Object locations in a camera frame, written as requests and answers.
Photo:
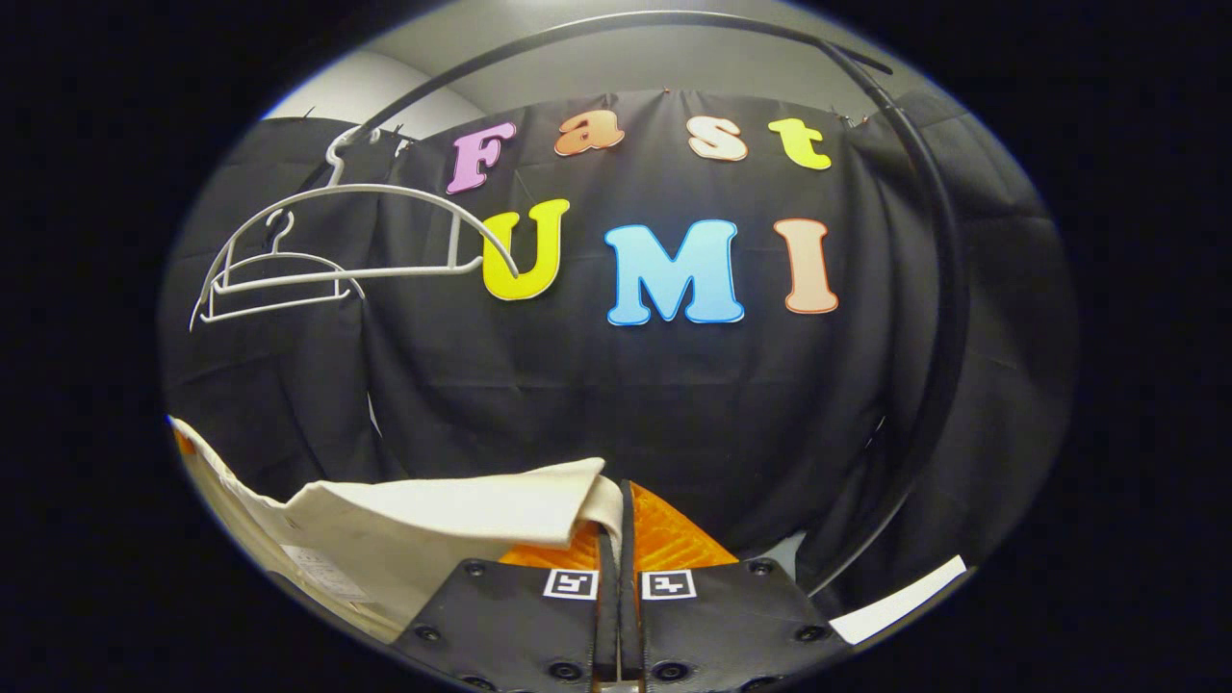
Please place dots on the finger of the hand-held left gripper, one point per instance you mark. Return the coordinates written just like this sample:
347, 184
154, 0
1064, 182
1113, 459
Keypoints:
182, 444

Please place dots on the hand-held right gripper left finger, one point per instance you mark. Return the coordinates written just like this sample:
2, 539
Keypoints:
510, 626

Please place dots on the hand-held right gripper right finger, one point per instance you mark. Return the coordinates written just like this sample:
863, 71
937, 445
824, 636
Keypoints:
712, 626

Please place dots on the cream button shirt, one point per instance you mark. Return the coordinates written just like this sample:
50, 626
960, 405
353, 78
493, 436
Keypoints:
433, 520

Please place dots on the small white clothes hanger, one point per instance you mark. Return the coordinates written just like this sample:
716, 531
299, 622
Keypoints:
289, 256

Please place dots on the large white clothes hanger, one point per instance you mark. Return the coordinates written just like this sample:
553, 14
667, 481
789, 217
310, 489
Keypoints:
404, 190

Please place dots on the black clothes rack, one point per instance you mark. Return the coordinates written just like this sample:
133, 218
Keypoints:
953, 289

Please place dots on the black backdrop cloth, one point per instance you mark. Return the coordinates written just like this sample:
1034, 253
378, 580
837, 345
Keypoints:
674, 404

